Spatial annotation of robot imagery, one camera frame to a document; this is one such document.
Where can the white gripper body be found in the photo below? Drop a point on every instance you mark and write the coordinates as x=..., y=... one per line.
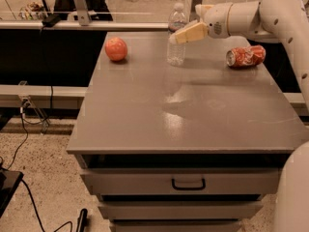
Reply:
x=216, y=19

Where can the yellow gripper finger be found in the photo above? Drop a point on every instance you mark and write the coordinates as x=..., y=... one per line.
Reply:
x=201, y=9
x=192, y=32

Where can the clear plastic water bottle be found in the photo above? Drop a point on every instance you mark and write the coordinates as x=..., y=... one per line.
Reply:
x=177, y=20

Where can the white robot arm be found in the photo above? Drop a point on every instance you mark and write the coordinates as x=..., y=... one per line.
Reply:
x=282, y=22

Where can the crushed orange soda can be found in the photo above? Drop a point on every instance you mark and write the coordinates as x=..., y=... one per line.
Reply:
x=247, y=56

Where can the red apple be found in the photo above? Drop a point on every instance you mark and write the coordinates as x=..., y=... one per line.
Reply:
x=116, y=49

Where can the seated person in background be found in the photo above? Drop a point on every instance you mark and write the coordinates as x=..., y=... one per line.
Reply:
x=99, y=7

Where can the grey drawer cabinet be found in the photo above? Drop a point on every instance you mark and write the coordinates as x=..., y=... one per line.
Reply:
x=144, y=113

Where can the black power adapter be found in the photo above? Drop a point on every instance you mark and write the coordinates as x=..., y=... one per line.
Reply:
x=51, y=20

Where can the top grey drawer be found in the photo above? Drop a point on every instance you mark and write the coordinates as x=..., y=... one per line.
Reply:
x=153, y=181

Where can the grey drawer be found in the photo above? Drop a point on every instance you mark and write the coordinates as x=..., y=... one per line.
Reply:
x=157, y=210
x=153, y=181
x=175, y=226

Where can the middle grey drawer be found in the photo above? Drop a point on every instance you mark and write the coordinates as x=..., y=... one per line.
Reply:
x=157, y=210

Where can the bottom grey drawer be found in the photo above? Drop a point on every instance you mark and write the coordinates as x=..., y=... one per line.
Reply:
x=175, y=226

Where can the black cylindrical floor object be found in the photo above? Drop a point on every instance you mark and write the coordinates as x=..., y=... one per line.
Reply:
x=82, y=221

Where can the black box on floor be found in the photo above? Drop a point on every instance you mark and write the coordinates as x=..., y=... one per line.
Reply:
x=9, y=181

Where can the left metal bracket post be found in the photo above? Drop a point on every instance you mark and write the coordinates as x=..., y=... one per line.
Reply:
x=82, y=12

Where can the grey ledge rail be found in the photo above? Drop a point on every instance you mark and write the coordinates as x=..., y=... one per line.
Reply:
x=97, y=25

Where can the black drawer handle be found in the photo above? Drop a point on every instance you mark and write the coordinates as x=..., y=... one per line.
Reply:
x=188, y=186

